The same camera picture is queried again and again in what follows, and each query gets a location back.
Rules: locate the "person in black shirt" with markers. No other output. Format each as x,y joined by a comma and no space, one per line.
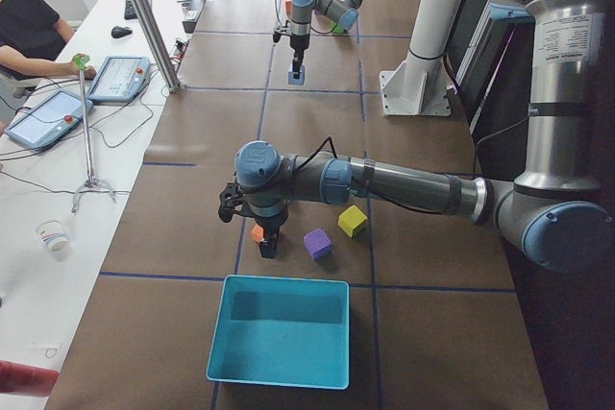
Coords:
33,35

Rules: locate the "aluminium frame post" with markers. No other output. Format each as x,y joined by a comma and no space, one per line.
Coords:
154,39

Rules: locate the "light blue foam block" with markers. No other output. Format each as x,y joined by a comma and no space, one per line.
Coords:
296,75

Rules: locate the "orange foam block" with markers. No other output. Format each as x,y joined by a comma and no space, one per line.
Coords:
257,233

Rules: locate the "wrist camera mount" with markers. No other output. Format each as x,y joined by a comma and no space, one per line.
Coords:
280,31
232,202

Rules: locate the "far teach pendant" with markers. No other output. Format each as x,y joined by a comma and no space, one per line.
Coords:
119,80

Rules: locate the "purple foam block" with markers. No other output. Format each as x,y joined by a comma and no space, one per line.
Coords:
317,243

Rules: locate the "green foam block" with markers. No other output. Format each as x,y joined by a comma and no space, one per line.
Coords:
338,30

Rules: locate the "metal stand with green knob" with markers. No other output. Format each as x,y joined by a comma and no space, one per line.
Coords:
92,183

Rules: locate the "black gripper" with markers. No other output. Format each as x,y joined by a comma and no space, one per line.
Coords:
299,44
271,224

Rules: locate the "red object at edge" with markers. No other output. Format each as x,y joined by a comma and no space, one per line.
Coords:
25,380

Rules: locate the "black computer mouse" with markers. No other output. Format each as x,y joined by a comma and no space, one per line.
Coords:
121,31

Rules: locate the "near teach pendant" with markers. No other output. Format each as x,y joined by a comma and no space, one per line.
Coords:
49,121

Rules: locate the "yellow foam block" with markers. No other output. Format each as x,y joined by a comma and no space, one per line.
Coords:
352,221

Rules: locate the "paper cup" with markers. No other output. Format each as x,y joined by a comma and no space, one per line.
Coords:
53,235

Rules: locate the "teach pendant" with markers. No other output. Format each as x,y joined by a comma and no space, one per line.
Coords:
119,80
49,121

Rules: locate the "teal plastic bin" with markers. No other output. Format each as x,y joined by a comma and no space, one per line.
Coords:
282,331

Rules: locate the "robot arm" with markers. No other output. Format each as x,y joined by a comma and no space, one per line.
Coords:
343,13
544,212

